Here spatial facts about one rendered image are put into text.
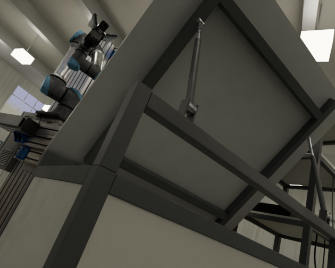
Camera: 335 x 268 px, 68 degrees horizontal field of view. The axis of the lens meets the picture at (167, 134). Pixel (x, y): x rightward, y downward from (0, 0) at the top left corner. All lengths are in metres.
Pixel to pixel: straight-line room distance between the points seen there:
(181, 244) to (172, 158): 0.62
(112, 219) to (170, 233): 0.15
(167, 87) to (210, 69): 0.19
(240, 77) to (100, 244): 0.89
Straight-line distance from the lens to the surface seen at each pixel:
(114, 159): 0.49
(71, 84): 2.18
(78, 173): 0.56
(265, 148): 1.42
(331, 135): 2.29
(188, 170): 1.24
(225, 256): 0.73
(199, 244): 0.65
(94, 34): 1.48
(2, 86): 12.93
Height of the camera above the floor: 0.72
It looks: 21 degrees up
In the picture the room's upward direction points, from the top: 21 degrees clockwise
